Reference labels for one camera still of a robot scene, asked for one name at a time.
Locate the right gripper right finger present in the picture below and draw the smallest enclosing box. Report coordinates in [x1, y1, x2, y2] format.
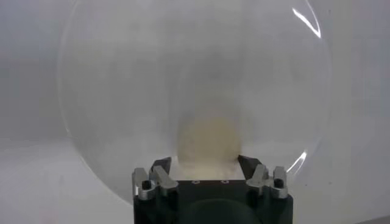
[237, 154, 289, 200]

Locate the white steamed baozi bun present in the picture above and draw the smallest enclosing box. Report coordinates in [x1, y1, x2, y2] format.
[176, 117, 243, 180]

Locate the white round plate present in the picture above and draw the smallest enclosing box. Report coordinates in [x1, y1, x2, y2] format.
[57, 0, 333, 205]

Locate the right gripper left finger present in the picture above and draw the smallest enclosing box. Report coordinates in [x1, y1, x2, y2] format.
[132, 156, 180, 201]

